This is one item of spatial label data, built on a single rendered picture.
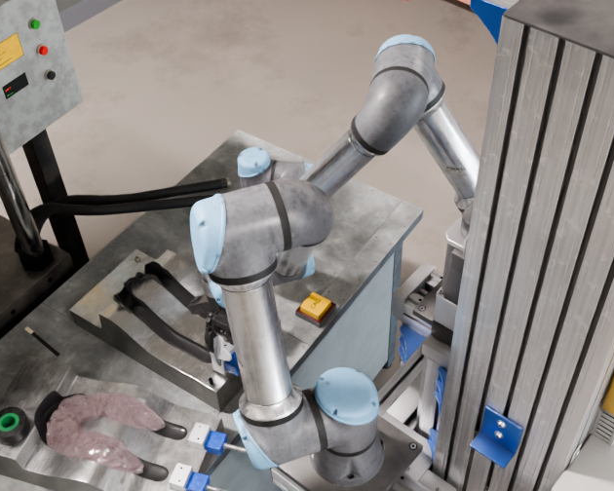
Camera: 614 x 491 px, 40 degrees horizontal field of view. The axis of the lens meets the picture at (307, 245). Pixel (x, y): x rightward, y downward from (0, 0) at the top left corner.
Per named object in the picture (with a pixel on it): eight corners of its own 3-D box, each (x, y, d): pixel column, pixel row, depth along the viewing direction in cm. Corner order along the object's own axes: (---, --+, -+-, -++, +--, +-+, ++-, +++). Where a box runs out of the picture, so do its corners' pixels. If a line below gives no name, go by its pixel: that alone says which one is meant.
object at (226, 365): (269, 377, 198) (267, 360, 195) (255, 390, 195) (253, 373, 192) (226, 357, 205) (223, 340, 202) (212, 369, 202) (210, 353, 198)
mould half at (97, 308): (283, 340, 219) (280, 308, 209) (220, 412, 205) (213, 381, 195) (139, 263, 240) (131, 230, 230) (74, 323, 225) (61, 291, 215)
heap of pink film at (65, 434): (170, 415, 198) (165, 397, 192) (137, 482, 187) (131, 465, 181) (71, 390, 204) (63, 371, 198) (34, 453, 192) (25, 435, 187)
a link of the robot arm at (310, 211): (337, 153, 135) (299, 237, 182) (273, 170, 133) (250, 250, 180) (361, 220, 133) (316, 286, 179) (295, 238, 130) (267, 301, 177)
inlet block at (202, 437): (250, 447, 195) (249, 435, 191) (244, 466, 192) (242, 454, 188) (199, 434, 198) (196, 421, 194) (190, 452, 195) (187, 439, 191)
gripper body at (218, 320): (234, 348, 189) (227, 307, 182) (205, 334, 193) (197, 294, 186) (254, 328, 194) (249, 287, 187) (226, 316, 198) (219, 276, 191)
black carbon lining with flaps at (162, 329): (248, 329, 213) (245, 306, 206) (208, 373, 205) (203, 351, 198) (145, 273, 228) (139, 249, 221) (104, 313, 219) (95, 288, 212)
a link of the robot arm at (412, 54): (476, 260, 194) (356, 83, 164) (479, 214, 204) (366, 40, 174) (526, 246, 187) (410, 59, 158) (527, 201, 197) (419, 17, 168)
